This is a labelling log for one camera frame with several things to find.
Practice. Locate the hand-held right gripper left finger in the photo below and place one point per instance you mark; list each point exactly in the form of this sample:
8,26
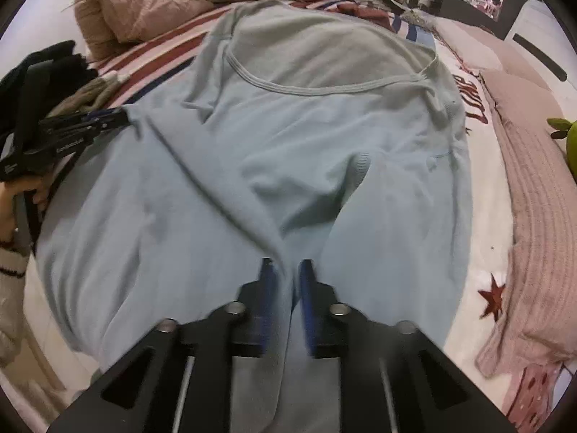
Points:
267,279

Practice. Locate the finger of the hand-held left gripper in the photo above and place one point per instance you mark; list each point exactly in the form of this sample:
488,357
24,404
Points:
90,126
106,113

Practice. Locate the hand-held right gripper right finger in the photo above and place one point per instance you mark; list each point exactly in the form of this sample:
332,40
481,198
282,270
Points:
306,284

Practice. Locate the light blue shirt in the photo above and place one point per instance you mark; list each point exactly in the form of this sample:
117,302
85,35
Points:
293,144

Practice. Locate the person's left forearm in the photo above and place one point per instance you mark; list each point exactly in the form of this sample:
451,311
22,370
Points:
11,288

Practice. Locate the black clothes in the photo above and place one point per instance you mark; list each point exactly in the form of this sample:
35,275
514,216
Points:
67,61

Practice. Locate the person's left hand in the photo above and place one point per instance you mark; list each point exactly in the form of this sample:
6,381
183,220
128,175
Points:
31,189

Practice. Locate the beige knit cloth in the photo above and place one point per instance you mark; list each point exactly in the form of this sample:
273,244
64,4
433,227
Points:
85,94

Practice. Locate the striped blanket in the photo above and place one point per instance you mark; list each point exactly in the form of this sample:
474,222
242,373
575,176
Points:
153,54

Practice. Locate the pink pillows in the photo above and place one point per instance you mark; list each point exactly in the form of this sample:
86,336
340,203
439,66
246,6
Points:
135,4

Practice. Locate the pink knitted blanket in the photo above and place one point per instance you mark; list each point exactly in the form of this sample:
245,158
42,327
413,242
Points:
532,234

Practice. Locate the pink dotted cloth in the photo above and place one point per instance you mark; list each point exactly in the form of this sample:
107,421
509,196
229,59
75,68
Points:
534,392

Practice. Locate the dark red garment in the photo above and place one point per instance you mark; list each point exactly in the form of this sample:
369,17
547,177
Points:
365,13

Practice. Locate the green plush toy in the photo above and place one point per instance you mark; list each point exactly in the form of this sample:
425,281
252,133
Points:
567,137

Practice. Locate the pink pillow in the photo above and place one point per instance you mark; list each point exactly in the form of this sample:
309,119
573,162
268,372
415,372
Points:
487,45

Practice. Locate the white headboard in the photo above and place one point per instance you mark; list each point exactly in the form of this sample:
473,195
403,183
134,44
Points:
541,22

